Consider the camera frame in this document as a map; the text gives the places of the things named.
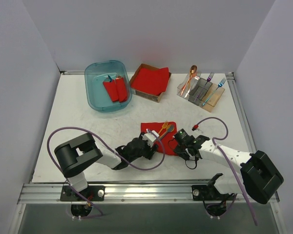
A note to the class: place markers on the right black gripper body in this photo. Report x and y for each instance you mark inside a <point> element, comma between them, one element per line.
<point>177,143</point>

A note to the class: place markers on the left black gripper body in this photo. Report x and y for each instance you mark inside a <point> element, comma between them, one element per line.
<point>151,148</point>

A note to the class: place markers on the red paper napkin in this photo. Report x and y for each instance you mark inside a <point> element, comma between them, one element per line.
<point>168,140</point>

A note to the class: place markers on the orange plastic fork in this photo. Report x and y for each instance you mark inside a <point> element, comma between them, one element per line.
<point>164,126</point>

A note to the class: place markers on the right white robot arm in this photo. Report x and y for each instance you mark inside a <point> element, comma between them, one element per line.
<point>256,172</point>

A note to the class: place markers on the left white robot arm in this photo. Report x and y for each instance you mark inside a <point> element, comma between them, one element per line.
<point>76,155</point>

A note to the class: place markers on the right rolled red napkin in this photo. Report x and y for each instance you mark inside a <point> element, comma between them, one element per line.
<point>121,89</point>

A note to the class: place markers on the rolled red napkin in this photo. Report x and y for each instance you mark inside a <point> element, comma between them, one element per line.
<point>111,88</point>
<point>121,89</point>

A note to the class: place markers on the left rolled red napkin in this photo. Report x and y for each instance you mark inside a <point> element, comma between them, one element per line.
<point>111,88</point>

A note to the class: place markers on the red napkin stack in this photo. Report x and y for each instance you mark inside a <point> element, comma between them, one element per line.
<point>152,82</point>

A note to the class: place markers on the clear acrylic utensil holder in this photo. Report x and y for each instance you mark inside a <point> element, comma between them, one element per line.
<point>189,95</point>

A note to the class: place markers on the blue transparent plastic bin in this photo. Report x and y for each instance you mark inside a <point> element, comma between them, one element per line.
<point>97,97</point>

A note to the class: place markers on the silver fork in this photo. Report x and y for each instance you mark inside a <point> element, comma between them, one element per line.
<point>194,80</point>

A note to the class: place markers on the blue metallic fork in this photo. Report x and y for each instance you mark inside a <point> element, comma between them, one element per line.
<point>220,84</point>

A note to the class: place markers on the purple metallic fork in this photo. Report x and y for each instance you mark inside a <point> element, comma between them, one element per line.
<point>202,87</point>

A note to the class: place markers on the copper metallic spoon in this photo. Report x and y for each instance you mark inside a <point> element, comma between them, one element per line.
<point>192,72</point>

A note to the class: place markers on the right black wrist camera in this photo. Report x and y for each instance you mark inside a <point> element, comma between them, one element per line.
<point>183,139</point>

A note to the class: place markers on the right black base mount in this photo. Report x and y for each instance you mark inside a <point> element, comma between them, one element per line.
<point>203,192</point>

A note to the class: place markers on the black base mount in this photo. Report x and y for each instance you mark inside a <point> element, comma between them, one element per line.
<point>92,193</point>
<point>203,192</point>

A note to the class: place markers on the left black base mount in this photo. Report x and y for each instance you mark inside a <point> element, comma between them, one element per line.
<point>92,193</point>

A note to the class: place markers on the aluminium front rail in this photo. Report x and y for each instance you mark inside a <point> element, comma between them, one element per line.
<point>141,192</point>

